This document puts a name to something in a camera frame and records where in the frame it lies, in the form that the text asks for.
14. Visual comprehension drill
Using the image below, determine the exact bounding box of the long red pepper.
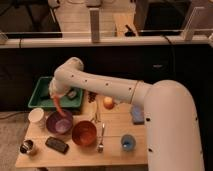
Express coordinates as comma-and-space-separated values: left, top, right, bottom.
53, 96, 66, 117

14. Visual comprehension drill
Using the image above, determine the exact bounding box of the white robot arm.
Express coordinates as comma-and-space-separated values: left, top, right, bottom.
49, 57, 205, 171

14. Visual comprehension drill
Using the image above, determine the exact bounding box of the small blue cup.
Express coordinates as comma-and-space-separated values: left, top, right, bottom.
121, 134, 136, 151

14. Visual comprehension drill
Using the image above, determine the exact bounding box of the white paper cup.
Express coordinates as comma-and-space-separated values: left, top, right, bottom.
28, 108, 45, 127

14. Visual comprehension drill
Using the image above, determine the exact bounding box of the small metal cup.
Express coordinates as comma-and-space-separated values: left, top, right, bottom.
19, 139, 37, 155

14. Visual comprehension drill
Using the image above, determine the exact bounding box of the orange round fruit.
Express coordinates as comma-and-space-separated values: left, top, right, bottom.
103, 97, 115, 109

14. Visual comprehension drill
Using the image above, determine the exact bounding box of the dark grape bunch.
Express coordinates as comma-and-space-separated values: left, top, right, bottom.
88, 92, 97, 103

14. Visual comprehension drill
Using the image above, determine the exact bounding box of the grey object in bin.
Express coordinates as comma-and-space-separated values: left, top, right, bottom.
67, 90, 77, 100

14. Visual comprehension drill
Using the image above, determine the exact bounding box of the orange bowl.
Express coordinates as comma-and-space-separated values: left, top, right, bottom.
72, 120, 97, 147

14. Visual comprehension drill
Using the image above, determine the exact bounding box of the metal fork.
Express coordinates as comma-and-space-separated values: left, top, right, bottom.
97, 123, 105, 153

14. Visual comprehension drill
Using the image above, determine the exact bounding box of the purple bowl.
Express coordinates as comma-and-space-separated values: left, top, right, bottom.
46, 110, 73, 134

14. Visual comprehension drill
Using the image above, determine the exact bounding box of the green plastic bin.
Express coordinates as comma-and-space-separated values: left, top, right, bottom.
28, 77, 84, 110

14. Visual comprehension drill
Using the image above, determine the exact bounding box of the black rectangular sponge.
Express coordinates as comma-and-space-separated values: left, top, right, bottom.
45, 137, 69, 154

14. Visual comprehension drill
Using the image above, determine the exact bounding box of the white partition rail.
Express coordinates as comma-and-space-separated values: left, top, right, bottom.
0, 8, 213, 48

